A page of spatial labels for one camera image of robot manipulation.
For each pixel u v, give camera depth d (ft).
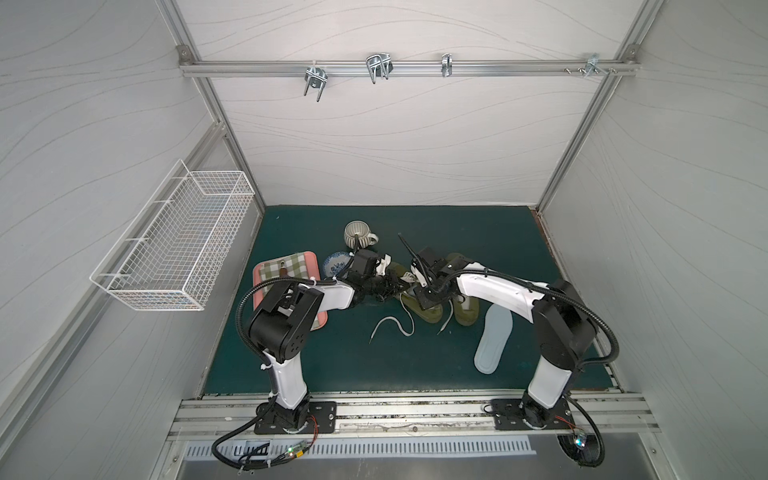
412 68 2.58
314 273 3.34
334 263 3.31
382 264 2.90
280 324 1.63
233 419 2.46
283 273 3.23
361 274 2.51
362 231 3.62
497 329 2.88
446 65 2.57
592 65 2.51
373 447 2.31
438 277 2.17
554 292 1.59
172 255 2.25
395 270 3.21
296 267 3.32
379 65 2.51
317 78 2.61
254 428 2.35
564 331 1.55
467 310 2.91
